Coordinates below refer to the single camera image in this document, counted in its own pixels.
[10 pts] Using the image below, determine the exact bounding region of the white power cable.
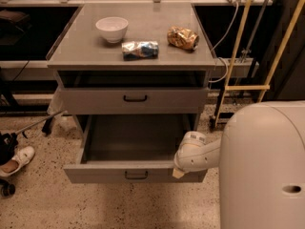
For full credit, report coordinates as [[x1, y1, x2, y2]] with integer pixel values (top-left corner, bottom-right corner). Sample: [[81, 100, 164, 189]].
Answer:
[[208, 2, 240, 84]]

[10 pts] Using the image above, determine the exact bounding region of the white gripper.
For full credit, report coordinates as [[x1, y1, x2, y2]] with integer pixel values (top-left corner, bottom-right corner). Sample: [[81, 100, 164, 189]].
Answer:
[[173, 131, 206, 178]]

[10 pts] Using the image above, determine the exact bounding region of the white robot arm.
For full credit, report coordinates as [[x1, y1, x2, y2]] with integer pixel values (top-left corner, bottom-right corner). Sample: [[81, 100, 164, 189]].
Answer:
[[173, 101, 305, 229]]

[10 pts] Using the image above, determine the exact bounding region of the grey top drawer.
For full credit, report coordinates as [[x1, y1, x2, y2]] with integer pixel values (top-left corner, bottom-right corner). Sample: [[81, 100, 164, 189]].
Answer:
[[57, 71, 208, 115]]

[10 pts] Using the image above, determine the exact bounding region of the white ceramic bowl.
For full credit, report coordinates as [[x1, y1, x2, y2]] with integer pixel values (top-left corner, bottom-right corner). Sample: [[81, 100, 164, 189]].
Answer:
[[95, 17, 129, 43]]

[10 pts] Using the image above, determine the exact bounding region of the grey metal pole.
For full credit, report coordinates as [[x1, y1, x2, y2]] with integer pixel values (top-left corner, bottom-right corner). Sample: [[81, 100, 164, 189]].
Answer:
[[10, 111, 62, 136]]

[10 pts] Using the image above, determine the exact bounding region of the grey wall-mounted box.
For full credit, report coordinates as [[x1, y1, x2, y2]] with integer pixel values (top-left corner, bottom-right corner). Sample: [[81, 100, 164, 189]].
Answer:
[[211, 58, 253, 79]]

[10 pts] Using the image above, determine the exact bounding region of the clear plastic bag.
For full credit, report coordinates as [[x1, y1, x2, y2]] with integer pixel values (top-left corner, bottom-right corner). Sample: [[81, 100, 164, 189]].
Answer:
[[46, 86, 77, 132]]

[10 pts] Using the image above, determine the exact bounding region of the grey drawer cabinet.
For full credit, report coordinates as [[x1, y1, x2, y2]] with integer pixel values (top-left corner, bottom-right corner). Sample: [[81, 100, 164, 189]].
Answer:
[[48, 3, 214, 130]]

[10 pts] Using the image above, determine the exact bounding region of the yellow hand truck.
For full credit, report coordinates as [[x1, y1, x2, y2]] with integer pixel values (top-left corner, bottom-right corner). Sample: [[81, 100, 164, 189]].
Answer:
[[209, 0, 305, 131]]

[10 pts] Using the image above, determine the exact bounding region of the crushed blue silver can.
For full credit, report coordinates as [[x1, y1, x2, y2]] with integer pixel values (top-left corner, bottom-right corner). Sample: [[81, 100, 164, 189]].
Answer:
[[122, 41, 159, 60]]

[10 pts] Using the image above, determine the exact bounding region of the black caster wheel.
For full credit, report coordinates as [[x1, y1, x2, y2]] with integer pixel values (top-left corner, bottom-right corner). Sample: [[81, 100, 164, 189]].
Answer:
[[0, 179, 15, 197]]

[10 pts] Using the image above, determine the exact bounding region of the white sneaker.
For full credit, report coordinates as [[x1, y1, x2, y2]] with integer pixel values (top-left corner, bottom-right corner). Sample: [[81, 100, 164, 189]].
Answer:
[[0, 146, 35, 177]]

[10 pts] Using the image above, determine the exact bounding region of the crushed gold can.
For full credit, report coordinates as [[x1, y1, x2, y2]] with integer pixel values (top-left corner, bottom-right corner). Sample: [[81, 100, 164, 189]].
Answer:
[[167, 26, 199, 51]]

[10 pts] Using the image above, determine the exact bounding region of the grey drawer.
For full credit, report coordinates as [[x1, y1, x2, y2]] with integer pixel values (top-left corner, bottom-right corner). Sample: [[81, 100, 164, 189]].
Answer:
[[57, 71, 208, 115], [64, 114, 206, 183]]

